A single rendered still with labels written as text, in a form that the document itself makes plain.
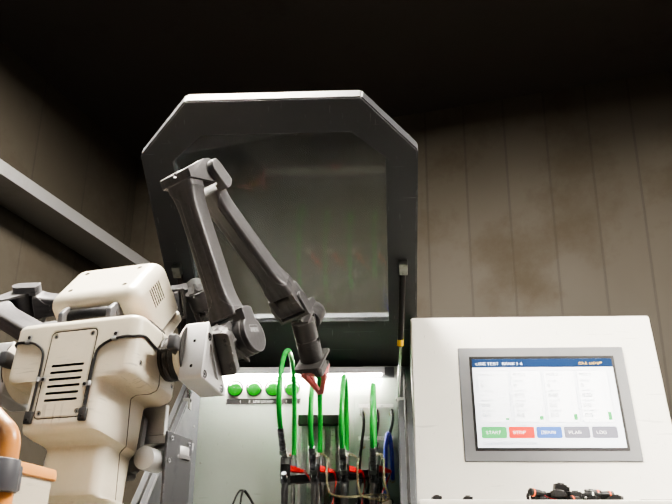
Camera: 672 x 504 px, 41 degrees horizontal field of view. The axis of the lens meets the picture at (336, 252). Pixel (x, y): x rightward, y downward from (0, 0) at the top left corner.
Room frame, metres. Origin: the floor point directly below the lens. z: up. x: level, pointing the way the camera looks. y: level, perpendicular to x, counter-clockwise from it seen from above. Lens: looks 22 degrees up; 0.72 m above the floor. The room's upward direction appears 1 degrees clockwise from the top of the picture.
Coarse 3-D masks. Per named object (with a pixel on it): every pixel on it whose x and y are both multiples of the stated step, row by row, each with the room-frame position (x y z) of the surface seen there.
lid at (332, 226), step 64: (192, 128) 2.02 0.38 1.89; (256, 128) 2.01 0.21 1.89; (320, 128) 2.01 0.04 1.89; (384, 128) 2.00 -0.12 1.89; (256, 192) 2.21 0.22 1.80; (320, 192) 2.20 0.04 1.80; (384, 192) 2.19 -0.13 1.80; (192, 256) 2.41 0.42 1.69; (320, 256) 2.39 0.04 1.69; (384, 256) 2.38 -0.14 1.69; (192, 320) 2.61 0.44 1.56; (384, 320) 2.58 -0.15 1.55
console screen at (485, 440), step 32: (480, 352) 2.49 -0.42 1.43; (512, 352) 2.48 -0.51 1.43; (544, 352) 2.47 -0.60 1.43; (576, 352) 2.47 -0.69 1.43; (608, 352) 2.46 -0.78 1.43; (480, 384) 2.46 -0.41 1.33; (512, 384) 2.46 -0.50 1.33; (544, 384) 2.45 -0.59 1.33; (576, 384) 2.44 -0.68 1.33; (608, 384) 2.44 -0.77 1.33; (480, 416) 2.44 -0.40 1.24; (512, 416) 2.43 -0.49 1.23; (544, 416) 2.43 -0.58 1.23; (576, 416) 2.42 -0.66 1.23; (608, 416) 2.42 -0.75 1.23; (480, 448) 2.42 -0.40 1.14; (512, 448) 2.41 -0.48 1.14; (544, 448) 2.41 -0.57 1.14; (576, 448) 2.40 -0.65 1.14; (608, 448) 2.39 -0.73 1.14; (640, 448) 2.39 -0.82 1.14
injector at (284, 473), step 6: (282, 462) 2.45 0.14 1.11; (288, 462) 2.45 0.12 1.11; (282, 468) 2.45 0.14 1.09; (288, 468) 2.45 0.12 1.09; (282, 474) 2.42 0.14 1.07; (288, 474) 2.45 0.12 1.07; (282, 480) 2.44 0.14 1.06; (288, 480) 2.45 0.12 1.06; (282, 486) 2.45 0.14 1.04; (282, 492) 2.45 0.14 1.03; (282, 498) 2.45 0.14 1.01
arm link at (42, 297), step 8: (16, 288) 2.10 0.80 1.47; (24, 288) 2.10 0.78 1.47; (32, 288) 2.09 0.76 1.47; (40, 288) 2.12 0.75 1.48; (32, 296) 2.10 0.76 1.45; (40, 296) 2.11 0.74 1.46; (48, 296) 2.11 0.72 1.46; (56, 296) 2.12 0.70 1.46; (176, 296) 2.08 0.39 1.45; (32, 304) 2.11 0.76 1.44; (40, 304) 2.11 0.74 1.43; (48, 304) 2.11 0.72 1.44; (40, 312) 2.12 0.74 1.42; (48, 312) 2.12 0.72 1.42; (40, 320) 2.15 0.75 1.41
